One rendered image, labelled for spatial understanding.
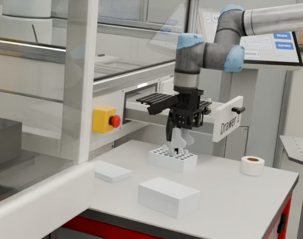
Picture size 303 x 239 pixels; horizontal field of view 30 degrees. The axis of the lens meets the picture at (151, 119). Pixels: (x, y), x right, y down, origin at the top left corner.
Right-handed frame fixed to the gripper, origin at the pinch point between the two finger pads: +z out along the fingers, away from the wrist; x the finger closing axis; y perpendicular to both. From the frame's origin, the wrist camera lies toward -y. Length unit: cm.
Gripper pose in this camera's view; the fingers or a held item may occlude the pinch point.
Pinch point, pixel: (173, 150)
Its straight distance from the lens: 173.1
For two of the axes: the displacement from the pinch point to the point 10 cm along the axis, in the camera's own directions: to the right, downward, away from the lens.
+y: 8.4, 1.9, -5.0
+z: -0.8, 9.7, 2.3
